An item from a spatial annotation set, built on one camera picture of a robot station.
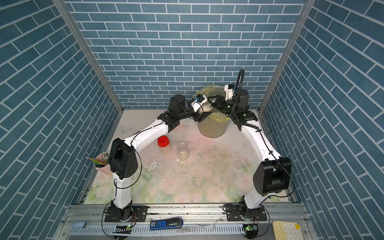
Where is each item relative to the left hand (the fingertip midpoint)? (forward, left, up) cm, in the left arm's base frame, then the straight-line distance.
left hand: (211, 108), depth 80 cm
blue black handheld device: (-49, +17, -25) cm, 58 cm away
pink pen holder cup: (-22, +60, -23) cm, 68 cm away
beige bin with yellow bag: (+7, -6, -22) cm, 23 cm away
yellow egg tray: (-52, -33, -27) cm, 68 cm away
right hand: (+1, 0, +4) cm, 5 cm away
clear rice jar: (-11, +16, -28) cm, 34 cm away
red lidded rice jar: (-11, +27, -18) cm, 34 cm away
